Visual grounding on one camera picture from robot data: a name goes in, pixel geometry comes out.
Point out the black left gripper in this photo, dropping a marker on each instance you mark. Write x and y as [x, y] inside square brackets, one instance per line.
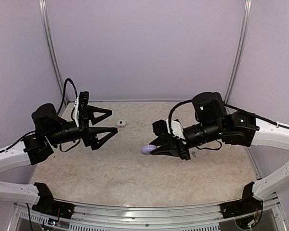
[88, 134]

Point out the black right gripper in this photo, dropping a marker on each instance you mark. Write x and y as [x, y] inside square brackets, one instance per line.
[170, 148]

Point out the purple round earbud case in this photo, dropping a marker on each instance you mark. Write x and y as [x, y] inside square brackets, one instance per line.
[146, 150]

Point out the white earbud charging case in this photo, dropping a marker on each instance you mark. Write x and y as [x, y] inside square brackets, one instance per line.
[121, 123]

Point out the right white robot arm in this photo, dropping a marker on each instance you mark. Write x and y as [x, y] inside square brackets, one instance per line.
[215, 124]

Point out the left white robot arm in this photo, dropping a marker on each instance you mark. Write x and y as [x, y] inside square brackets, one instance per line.
[51, 131]

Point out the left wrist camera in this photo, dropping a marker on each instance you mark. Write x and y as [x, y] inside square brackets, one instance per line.
[80, 106]

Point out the front aluminium rail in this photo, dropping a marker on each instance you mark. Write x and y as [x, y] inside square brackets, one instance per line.
[87, 217]

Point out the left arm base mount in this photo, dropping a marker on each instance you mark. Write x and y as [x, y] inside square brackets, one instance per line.
[49, 206]

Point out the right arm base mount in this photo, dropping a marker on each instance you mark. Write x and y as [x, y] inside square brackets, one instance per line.
[247, 204]

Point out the left aluminium frame post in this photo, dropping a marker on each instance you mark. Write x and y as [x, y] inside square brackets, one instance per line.
[51, 51]

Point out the aluminium frame post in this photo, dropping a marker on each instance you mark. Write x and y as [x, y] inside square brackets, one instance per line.
[51, 51]
[239, 50]

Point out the right aluminium frame post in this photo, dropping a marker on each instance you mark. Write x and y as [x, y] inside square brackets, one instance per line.
[239, 50]

